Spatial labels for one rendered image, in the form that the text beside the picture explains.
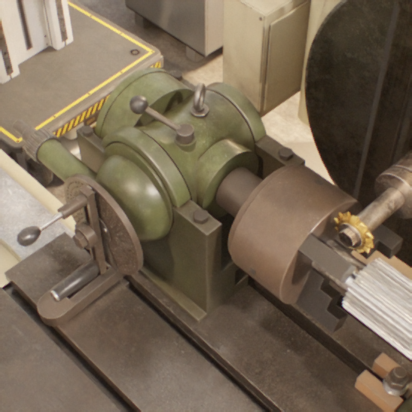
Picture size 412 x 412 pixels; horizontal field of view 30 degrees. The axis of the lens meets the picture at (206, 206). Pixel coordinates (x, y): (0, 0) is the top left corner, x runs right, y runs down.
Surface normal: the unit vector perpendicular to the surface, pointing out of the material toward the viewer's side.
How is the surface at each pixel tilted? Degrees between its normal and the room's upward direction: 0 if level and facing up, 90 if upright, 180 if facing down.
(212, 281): 90
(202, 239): 90
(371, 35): 90
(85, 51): 0
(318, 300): 65
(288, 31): 90
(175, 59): 0
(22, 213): 0
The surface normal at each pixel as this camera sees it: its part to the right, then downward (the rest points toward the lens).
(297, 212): -0.21, -0.47
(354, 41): -0.72, 0.53
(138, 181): -0.04, -0.23
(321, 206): 0.02, -0.67
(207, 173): -0.48, -0.13
